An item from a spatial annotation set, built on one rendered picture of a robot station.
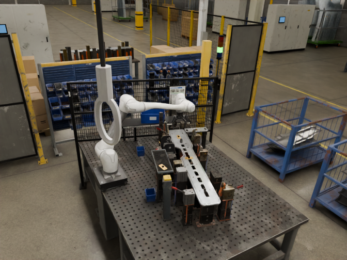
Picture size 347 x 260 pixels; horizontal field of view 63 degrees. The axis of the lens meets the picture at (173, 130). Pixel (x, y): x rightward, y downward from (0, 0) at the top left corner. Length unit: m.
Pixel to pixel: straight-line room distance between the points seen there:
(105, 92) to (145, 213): 2.46
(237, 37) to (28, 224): 4.58
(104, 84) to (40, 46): 8.96
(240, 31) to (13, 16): 6.07
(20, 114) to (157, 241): 2.94
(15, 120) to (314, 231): 4.29
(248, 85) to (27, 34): 6.19
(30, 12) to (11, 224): 6.40
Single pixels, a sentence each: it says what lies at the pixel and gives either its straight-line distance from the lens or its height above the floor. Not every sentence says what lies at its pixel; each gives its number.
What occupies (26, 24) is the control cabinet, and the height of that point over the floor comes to 1.52.
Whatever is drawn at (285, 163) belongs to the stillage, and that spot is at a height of 0.34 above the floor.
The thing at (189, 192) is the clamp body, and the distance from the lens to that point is 2.43.
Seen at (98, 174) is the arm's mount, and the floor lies 0.81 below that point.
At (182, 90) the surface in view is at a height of 1.39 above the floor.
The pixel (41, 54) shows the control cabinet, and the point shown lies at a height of 0.69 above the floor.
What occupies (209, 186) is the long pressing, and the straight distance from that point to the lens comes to 2.61.
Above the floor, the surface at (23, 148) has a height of 0.31.
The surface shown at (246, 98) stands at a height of 0.44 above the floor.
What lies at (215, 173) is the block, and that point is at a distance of 2.73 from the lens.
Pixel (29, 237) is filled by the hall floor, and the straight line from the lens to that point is 3.80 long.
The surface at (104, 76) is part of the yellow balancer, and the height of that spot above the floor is 2.52.
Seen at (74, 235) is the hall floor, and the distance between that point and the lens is 3.66.
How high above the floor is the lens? 2.61
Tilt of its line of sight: 27 degrees down
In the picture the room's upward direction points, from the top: 2 degrees clockwise
